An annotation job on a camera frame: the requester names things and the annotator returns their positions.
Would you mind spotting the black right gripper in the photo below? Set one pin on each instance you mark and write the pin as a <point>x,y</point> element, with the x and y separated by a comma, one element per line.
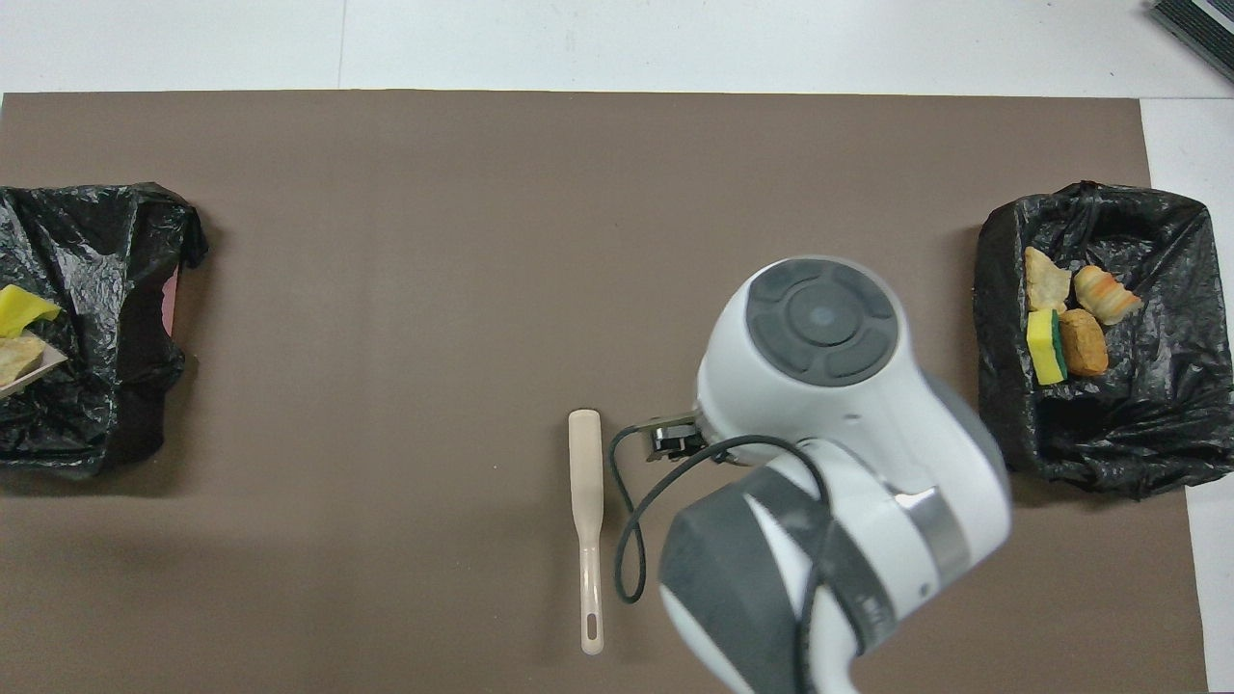
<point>675,439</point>

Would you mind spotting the beige hand brush black bristles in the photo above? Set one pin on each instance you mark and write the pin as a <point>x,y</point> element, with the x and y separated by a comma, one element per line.
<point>585,463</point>

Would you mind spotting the yellow green scrub sponge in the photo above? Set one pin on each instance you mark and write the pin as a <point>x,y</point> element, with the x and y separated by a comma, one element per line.
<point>1046,347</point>

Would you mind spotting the brown oblong bread roll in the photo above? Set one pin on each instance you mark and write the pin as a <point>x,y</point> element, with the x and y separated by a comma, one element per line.
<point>1085,342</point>

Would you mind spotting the striped croissant piece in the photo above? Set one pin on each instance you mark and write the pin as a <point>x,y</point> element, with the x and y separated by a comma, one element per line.
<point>1109,294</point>

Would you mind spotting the beige plastic dustpan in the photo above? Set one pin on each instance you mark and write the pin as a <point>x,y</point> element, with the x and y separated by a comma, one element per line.
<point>43,366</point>

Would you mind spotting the pale toast bread chunk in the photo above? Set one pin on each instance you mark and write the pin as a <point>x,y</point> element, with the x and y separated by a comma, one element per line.
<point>17,355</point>

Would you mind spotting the small yellow sponge wedge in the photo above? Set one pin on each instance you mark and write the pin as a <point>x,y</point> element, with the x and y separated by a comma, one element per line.
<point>19,306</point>

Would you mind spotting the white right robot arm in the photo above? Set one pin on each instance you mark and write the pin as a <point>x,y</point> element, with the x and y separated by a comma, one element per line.
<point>819,386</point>

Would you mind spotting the right black bag bin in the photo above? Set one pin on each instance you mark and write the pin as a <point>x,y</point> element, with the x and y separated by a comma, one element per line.
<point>1157,424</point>

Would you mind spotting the pink bin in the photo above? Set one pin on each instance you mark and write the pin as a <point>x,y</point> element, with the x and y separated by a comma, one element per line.
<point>171,299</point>

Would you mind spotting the black trash bag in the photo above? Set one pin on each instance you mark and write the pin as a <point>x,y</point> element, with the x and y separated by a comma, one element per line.
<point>96,251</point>

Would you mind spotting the brown table mat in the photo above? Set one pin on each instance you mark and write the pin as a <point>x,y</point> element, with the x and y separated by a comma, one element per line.
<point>386,289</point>

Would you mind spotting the dark ribbed grille object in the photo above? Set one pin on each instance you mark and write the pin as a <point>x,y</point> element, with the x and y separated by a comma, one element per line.
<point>1200,29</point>

